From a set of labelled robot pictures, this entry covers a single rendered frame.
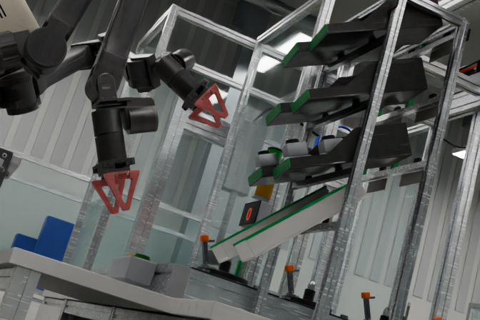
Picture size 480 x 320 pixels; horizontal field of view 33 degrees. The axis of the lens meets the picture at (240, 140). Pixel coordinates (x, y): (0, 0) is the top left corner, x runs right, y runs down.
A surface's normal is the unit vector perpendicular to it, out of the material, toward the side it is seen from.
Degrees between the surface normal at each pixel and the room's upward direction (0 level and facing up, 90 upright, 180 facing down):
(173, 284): 90
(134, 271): 90
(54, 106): 90
